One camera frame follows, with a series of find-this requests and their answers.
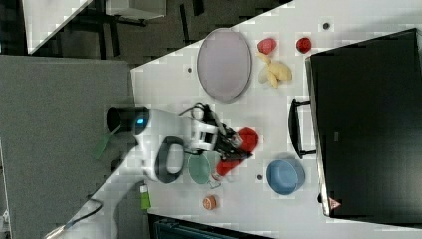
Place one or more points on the red strawberry toy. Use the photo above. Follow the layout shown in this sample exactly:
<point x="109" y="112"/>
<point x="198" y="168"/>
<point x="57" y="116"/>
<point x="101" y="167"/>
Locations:
<point x="266" y="46"/>

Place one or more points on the blue bowl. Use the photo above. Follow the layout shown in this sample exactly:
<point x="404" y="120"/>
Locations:
<point x="285" y="176"/>

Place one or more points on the red ketchup bottle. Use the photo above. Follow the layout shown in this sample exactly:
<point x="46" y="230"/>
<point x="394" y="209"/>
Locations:
<point x="249" y="142"/>

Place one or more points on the grey oval plate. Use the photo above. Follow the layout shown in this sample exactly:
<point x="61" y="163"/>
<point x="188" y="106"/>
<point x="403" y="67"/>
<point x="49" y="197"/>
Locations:
<point x="224" y="65"/>

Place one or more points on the black toaster oven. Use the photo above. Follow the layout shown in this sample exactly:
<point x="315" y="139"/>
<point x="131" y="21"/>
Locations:
<point x="365" y="101"/>

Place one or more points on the yellow banana toy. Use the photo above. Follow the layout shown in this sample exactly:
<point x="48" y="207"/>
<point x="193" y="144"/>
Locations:
<point x="273" y="72"/>

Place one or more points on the red tomato toy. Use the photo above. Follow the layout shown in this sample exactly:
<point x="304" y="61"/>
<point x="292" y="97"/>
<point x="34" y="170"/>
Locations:
<point x="303" y="45"/>

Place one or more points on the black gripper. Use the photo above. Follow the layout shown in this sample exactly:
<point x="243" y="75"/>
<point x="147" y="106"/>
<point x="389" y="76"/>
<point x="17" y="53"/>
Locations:
<point x="228" y="141"/>

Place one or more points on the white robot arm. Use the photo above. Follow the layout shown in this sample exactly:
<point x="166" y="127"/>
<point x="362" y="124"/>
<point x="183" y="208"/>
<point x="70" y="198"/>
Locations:
<point x="163" y="139"/>

